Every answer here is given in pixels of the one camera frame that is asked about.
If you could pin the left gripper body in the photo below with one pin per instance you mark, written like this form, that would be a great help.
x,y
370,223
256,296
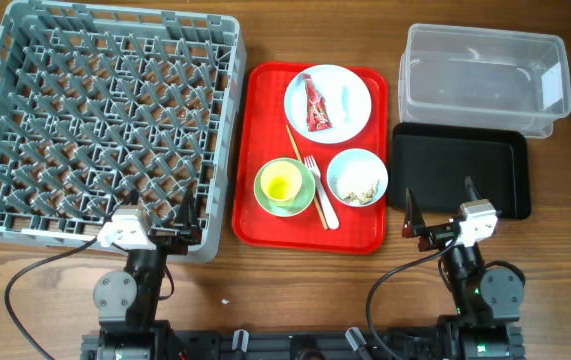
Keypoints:
x,y
174,244

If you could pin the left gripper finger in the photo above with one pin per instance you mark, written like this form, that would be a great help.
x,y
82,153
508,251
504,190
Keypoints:
x,y
186,216
132,197

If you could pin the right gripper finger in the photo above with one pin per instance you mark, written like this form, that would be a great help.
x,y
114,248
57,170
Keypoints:
x,y
414,225
471,191

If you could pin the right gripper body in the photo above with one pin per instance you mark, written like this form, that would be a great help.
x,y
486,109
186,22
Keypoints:
x,y
436,237

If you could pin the rice and shell scraps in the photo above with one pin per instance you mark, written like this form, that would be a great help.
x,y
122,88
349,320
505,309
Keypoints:
x,y
355,190

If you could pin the light blue bowl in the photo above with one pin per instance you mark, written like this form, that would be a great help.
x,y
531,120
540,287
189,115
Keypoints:
x,y
359,162

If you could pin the yellow cup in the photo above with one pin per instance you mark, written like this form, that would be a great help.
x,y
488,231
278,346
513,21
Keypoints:
x,y
281,181

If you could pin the green bowl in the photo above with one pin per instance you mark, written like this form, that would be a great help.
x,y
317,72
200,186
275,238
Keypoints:
x,y
298,205

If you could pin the white plastic fork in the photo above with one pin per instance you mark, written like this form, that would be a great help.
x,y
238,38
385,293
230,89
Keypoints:
x,y
326,206

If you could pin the wooden chopstick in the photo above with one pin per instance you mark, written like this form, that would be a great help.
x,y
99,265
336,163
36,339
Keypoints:
x,y
299,158

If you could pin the red snack wrapper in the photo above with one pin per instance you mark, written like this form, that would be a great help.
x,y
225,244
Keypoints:
x,y
317,118

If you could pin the white tissue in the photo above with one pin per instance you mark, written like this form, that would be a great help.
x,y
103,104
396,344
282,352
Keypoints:
x,y
345,104

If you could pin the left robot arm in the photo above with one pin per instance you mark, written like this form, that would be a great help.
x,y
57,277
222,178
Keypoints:
x,y
127,300

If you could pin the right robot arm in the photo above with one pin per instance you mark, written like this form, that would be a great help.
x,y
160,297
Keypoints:
x,y
487,296

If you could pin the black waste tray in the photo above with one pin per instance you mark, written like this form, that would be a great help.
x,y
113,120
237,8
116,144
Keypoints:
x,y
435,160

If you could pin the grey dishwasher rack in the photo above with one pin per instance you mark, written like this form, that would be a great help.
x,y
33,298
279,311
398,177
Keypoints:
x,y
97,102

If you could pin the red plastic tray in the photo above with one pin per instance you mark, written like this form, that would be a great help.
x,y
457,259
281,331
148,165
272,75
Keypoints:
x,y
264,138

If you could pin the clear plastic bin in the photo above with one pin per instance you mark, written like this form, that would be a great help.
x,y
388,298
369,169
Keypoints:
x,y
484,78

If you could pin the light blue plate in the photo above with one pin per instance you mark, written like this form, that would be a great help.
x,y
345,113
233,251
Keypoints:
x,y
329,81

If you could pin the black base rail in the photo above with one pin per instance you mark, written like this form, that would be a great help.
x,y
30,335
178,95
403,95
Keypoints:
x,y
353,343

